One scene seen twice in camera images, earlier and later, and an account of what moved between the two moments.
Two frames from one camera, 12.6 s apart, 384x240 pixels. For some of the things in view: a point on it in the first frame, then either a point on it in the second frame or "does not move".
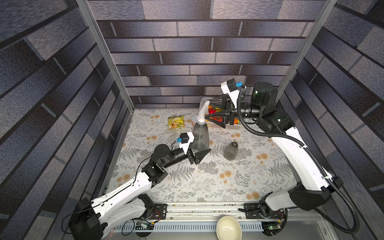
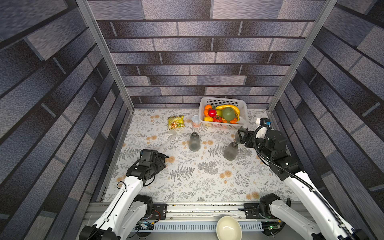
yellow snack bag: (175, 122) does not move
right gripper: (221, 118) → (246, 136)
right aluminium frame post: (324, 11) does not move
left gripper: (197, 158) → (161, 163)
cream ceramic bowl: (228, 228) does not move
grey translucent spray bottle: (230, 151) does not move
